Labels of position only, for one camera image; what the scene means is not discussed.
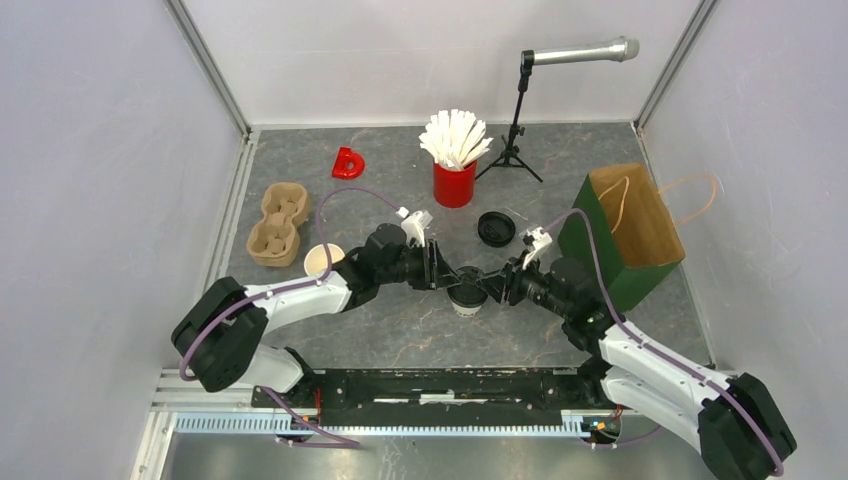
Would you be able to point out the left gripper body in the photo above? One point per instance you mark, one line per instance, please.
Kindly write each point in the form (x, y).
(413, 266)

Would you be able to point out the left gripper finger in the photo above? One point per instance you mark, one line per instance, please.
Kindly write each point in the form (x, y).
(437, 263)
(446, 277)

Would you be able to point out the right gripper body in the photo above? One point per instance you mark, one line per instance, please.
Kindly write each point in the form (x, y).
(529, 285)

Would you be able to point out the single white paper cup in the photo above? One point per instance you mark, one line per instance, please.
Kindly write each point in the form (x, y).
(465, 309)

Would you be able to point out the white paper cup stack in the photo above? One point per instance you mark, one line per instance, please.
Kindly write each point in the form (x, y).
(318, 258)

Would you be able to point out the green paper bag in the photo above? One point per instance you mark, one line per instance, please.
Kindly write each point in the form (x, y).
(630, 231)

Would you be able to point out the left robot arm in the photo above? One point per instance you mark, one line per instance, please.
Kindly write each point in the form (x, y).
(220, 338)

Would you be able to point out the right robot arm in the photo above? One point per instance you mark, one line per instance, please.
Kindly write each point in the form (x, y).
(731, 421)

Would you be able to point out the red cylindrical holder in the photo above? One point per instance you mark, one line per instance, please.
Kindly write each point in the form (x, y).
(453, 188)

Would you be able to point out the red plastic letter d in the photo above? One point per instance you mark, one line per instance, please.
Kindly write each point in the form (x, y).
(348, 164)

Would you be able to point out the black mini tripod stand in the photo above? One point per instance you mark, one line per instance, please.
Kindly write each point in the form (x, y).
(509, 156)

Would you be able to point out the brown cardboard cup carrier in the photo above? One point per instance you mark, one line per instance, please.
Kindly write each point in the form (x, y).
(275, 240)

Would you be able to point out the silver microphone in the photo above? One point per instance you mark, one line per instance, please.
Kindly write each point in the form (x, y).
(619, 49)

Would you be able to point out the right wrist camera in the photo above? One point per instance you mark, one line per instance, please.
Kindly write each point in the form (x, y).
(536, 240)

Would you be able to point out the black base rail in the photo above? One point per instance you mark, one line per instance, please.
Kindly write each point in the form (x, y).
(459, 397)

